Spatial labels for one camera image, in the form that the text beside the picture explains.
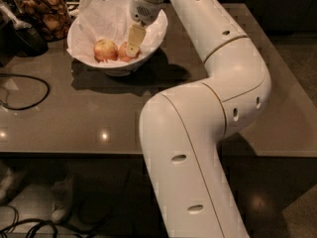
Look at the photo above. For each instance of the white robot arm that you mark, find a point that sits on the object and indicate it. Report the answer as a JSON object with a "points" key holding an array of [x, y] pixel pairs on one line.
{"points": [[181, 127]]}

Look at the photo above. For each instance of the white paper liner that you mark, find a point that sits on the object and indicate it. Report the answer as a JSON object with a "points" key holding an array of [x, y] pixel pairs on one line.
{"points": [[105, 23]]}

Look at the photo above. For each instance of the white shoe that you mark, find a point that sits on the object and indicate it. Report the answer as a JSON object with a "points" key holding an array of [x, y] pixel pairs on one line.
{"points": [[10, 185], [62, 199]]}

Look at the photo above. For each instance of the glass jar of chips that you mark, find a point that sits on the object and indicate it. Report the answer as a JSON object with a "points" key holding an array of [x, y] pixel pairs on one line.
{"points": [[51, 16]]}

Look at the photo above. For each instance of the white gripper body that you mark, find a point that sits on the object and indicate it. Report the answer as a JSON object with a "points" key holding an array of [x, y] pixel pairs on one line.
{"points": [[144, 13]]}

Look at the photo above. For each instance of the white shoe left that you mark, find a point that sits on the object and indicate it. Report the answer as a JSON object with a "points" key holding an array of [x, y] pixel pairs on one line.
{"points": [[10, 185]]}

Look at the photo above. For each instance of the white bowl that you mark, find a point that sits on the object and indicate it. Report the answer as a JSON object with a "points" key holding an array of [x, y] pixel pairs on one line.
{"points": [[117, 37]]}

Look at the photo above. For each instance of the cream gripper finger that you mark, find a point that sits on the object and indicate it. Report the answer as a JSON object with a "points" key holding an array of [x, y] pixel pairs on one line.
{"points": [[136, 36]]}

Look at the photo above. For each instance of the black round appliance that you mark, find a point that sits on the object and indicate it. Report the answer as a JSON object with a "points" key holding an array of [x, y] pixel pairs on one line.
{"points": [[30, 42]]}

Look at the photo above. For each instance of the white scoop handle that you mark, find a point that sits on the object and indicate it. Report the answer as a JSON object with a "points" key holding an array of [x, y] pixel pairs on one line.
{"points": [[17, 24]]}

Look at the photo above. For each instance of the left red yellow apple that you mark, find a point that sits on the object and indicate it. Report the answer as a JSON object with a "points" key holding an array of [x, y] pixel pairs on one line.
{"points": [[105, 50]]}

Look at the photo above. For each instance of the white shoe right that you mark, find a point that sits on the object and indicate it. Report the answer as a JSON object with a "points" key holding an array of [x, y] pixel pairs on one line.
{"points": [[62, 199]]}

